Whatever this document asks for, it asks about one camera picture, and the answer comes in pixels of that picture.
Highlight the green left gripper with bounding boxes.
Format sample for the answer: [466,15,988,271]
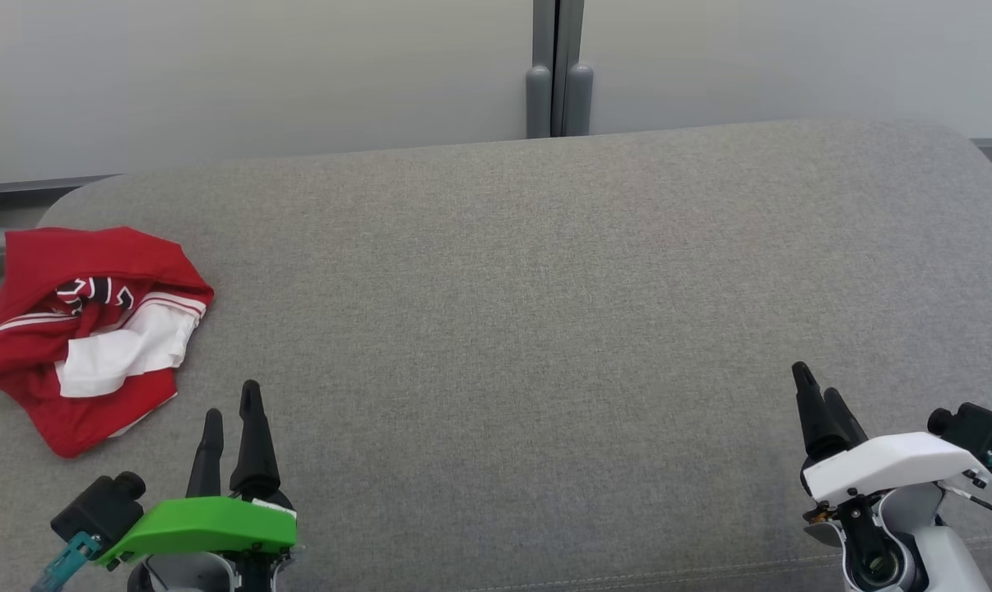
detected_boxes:
[93,380,299,570]

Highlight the red Bulls 23 jersey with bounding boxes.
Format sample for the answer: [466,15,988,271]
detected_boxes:
[0,226,215,400]

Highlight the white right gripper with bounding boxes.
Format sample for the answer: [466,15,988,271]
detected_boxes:
[790,362,992,504]

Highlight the left camera cable teal plug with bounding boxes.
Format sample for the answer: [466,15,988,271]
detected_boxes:
[31,530,102,592]

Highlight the red shorts with white stripe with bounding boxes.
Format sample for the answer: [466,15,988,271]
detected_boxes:
[0,329,178,459]

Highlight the grey fabric sofa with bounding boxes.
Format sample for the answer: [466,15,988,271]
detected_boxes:
[0,119,992,592]

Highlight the grey partition connector post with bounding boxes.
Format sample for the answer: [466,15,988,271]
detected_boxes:
[526,0,594,138]

